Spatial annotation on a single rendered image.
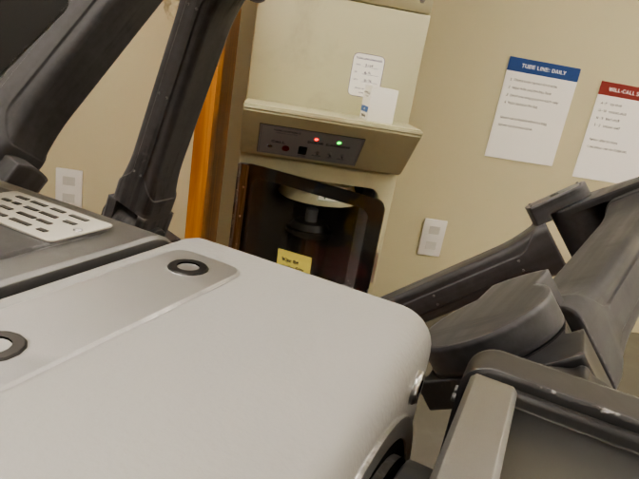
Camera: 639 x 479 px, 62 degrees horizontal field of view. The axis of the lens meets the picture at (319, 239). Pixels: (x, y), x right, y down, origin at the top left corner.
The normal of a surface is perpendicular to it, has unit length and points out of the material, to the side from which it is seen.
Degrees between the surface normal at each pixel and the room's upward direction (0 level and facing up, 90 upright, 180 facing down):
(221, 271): 0
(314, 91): 90
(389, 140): 135
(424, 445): 0
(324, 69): 90
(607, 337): 52
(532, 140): 90
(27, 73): 61
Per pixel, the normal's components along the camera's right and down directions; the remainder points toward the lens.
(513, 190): 0.09, 0.32
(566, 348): -0.44, -0.90
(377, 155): -0.05, 0.89
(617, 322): 0.63, -0.32
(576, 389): 0.16, -0.94
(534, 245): -0.30, 0.15
